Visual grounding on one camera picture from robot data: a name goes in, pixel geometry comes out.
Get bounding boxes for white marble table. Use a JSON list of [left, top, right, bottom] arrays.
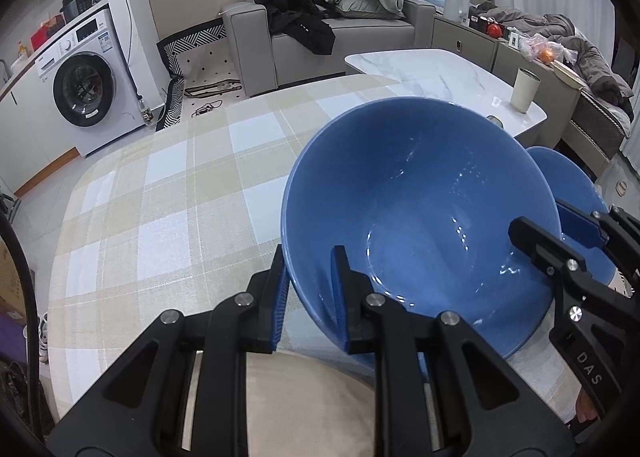
[[344, 50, 547, 148]]

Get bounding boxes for purple bag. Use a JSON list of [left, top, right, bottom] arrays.
[[0, 314, 30, 354]]

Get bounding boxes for white kitchen counter cabinet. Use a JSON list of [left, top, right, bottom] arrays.
[[0, 57, 81, 195]]

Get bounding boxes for black jacket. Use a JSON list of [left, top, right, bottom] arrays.
[[254, 0, 336, 56]]

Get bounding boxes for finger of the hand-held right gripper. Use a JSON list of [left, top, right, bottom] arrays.
[[508, 215, 622, 299], [555, 198, 640, 288]]

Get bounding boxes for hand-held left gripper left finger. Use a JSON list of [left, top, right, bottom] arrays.
[[46, 243, 292, 457]]

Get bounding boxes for grey side cabinet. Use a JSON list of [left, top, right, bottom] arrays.
[[432, 14, 583, 103]]

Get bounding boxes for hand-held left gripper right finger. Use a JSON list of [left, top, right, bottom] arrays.
[[331, 245, 577, 457]]

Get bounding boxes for cream cup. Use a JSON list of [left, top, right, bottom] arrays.
[[510, 68, 542, 114]]

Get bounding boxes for white washing machine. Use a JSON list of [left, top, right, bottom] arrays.
[[34, 7, 146, 158]]

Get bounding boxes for grey blanket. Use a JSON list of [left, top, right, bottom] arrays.
[[485, 7, 636, 98]]

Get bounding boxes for black white patterned bag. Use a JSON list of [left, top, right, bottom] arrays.
[[156, 20, 246, 132]]

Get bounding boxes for red box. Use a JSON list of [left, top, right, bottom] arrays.
[[30, 20, 66, 52]]

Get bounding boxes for person's right hand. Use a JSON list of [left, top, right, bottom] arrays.
[[575, 388, 602, 424]]

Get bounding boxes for grey sofa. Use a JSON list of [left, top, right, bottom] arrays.
[[221, 0, 436, 98]]

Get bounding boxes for blue ceramic bowl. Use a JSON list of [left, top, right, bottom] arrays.
[[280, 97, 563, 373], [525, 146, 618, 288]]

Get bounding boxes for white shoes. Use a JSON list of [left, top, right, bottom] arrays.
[[38, 312, 51, 363]]

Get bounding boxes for plaid tablecloth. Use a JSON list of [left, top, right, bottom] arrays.
[[47, 74, 581, 438]]

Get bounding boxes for white tabletop appliance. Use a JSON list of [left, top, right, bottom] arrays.
[[445, 0, 472, 27]]

